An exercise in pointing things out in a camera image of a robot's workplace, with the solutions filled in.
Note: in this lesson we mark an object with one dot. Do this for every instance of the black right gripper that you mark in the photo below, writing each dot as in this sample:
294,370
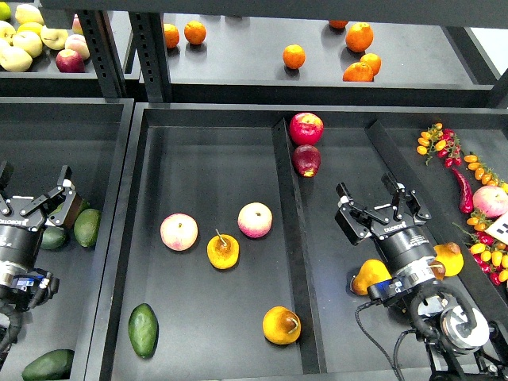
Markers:
402,242

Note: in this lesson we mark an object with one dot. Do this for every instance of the black tray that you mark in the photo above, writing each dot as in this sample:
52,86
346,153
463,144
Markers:
208,161
38,137

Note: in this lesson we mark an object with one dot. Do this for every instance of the cherry tomato bunch top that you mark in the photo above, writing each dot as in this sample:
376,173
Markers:
442,143

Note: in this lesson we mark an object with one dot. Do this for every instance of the pink apple left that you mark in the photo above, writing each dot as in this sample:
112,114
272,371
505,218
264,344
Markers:
179,231

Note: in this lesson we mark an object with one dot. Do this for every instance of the orange front right shelf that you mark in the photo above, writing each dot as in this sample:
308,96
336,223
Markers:
358,72

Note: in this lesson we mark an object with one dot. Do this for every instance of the bright red apple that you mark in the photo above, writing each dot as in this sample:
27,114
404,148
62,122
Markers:
306,128

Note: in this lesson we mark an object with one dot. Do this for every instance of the orange leftmost shelf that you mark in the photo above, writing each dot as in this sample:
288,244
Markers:
171,35

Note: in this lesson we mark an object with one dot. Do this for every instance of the black left tray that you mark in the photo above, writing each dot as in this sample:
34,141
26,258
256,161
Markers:
38,137

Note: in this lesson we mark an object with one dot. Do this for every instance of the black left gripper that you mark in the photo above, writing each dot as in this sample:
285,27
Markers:
23,219

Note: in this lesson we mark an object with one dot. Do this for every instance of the pink apple far right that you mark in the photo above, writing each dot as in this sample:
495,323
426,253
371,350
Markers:
491,201

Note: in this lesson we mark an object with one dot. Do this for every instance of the red apple on shelf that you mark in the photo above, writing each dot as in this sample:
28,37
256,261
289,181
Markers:
70,61

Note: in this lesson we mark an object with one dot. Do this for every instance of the pink apple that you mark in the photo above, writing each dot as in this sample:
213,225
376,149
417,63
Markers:
491,201
179,231
254,220

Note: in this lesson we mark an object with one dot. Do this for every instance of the orange centre shelf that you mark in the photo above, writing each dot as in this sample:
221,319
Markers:
294,56

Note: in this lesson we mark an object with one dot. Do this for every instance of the yellow pear with stem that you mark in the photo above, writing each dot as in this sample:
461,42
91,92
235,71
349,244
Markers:
223,251

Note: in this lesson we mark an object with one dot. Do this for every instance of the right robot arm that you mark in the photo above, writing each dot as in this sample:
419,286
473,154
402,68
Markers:
460,343

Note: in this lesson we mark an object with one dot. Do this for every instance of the green avocado tray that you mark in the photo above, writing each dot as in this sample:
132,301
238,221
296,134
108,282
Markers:
86,227
143,330

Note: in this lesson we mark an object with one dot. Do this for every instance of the large orange right shelf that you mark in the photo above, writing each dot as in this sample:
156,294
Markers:
359,37

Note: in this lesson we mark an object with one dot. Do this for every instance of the yellow pear lying right tray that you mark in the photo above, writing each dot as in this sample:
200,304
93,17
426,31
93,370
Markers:
371,272

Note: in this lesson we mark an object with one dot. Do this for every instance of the black centre tray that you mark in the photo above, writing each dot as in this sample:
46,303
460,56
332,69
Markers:
208,161

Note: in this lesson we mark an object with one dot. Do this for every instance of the green avocado bottom left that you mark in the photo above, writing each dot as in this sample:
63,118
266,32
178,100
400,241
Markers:
53,365

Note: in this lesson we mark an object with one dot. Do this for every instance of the dark green avocado under gripper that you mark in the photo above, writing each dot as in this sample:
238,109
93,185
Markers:
53,238

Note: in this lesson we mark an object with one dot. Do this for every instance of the red chili pepper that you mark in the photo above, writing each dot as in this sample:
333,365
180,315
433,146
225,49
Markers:
466,196

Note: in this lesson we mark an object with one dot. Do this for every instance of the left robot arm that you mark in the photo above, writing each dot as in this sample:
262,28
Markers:
25,291

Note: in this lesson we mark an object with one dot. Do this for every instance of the dark red apple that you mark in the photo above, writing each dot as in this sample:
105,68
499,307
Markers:
306,160

